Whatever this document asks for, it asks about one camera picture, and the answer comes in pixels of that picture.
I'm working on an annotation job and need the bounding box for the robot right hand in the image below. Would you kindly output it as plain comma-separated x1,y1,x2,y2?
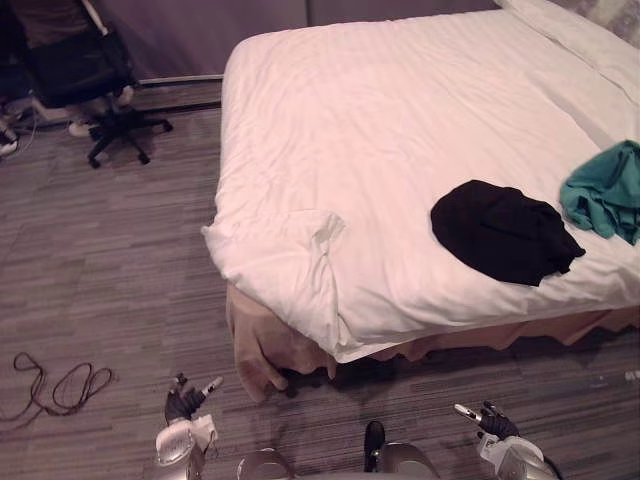
453,399,521,441

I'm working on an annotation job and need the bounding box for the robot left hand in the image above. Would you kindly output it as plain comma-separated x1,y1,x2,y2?
165,372,225,423

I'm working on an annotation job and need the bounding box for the white cloth wrist wrap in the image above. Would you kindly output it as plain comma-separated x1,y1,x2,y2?
191,413,219,450

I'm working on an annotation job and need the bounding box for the black cloth garment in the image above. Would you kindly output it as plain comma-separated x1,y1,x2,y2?
430,180,587,288

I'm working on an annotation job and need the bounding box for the green cloth garment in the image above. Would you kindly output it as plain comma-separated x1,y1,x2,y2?
559,140,640,245

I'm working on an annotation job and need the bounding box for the white bed duvet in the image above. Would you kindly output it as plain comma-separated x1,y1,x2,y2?
201,6,640,365

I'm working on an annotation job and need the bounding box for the robot right silver leg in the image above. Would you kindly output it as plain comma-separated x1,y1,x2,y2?
378,441,442,480

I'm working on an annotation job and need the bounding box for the robot right dark foot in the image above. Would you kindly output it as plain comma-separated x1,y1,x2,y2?
363,420,387,474

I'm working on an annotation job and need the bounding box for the person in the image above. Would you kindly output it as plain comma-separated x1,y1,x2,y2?
9,0,136,139

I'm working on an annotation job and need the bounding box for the black office chair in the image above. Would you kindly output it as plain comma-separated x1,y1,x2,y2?
22,0,174,170

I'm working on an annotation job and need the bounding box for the white pillow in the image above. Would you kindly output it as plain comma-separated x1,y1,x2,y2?
501,0,640,99

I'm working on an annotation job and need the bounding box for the dark thin floor cable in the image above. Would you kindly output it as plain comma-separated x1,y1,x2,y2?
0,352,119,424

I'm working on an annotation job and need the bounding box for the white cable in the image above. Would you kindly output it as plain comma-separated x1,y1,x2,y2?
18,88,40,147

